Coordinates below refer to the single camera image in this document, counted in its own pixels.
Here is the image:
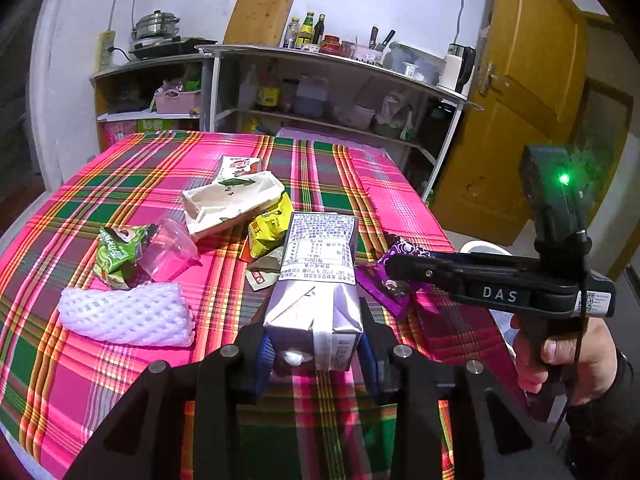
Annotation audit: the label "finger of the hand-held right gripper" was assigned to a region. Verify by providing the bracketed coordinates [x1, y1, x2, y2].
[386, 251, 471, 307]

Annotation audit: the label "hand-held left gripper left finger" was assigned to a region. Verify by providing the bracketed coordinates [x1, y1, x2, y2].
[65, 327, 281, 480]

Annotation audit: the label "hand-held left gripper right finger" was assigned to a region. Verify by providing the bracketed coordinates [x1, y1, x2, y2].
[350, 300, 581, 480]

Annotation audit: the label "purple snack wrapper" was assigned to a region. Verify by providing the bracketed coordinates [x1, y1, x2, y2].
[355, 237, 441, 318]

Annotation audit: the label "white plastic waste bin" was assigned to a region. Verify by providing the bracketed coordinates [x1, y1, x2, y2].
[459, 240, 511, 261]

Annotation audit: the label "silver lilac milk carton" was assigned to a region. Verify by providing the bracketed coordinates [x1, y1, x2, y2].
[262, 211, 366, 372]

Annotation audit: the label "yellow snack packet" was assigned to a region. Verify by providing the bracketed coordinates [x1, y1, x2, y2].
[247, 191, 296, 261]

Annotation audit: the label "clear plastic cup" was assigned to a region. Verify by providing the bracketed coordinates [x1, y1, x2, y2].
[137, 217, 201, 283]

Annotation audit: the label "white foam fruit net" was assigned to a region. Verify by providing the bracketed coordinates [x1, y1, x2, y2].
[58, 281, 196, 347]

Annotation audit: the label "green snack bag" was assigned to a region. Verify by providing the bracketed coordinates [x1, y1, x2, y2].
[95, 224, 163, 290]

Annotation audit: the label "cream packet with red label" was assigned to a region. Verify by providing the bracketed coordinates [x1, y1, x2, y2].
[212, 155, 264, 183]

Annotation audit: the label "person's right forearm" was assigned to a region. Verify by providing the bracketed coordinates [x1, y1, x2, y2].
[562, 350, 640, 480]

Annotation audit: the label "person's right hand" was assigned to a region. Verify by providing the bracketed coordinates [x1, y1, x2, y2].
[510, 310, 621, 406]

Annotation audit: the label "crumpled plastic bags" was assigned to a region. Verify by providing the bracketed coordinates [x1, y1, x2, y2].
[375, 90, 416, 138]

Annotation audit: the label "pink green plaid tablecloth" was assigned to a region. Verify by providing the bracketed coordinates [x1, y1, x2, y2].
[0, 130, 531, 480]

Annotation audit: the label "pink lid storage box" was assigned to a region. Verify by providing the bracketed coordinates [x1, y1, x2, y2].
[275, 127, 386, 153]

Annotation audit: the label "pink plastic tub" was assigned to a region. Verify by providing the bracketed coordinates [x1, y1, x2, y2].
[350, 105, 376, 131]

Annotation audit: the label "yellow wooden door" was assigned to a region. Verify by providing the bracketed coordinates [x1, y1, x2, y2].
[430, 0, 591, 248]

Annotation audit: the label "grey plastic oil jug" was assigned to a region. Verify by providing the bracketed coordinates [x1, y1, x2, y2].
[292, 76, 328, 116]

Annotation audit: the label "clear plastic storage box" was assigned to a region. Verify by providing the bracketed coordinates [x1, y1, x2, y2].
[387, 41, 443, 83]

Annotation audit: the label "pink knife holder with knives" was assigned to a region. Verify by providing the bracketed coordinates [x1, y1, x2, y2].
[350, 26, 396, 63]

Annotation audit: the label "dark bottle yellow label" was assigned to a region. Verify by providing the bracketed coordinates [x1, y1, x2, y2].
[257, 77, 281, 111]

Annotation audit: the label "white plastic bottle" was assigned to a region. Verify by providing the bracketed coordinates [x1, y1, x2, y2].
[239, 65, 258, 110]

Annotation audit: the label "green red cardboard box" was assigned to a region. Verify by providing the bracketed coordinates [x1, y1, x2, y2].
[102, 119, 166, 153]

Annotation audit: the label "long white shelf unit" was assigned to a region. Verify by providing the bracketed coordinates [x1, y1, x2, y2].
[195, 44, 485, 201]

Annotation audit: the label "pink plastic basket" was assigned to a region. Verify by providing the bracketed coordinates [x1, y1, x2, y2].
[154, 89, 202, 115]

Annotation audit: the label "wooden cutting board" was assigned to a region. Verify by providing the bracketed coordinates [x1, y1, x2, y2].
[222, 0, 298, 47]

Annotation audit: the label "low white shelf unit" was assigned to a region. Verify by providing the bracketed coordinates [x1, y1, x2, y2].
[90, 52, 217, 153]

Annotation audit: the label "black induction cooker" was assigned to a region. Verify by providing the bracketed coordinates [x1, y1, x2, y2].
[127, 37, 218, 61]

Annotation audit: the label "yellowed power strip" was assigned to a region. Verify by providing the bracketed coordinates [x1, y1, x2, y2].
[95, 30, 117, 73]

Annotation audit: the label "steel steamer pot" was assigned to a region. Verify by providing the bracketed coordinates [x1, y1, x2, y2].
[131, 10, 181, 43]

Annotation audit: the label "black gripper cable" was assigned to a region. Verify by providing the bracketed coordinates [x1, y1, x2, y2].
[549, 229, 591, 443]

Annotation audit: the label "metal door handle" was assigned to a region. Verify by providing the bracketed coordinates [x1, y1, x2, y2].
[479, 62, 511, 96]

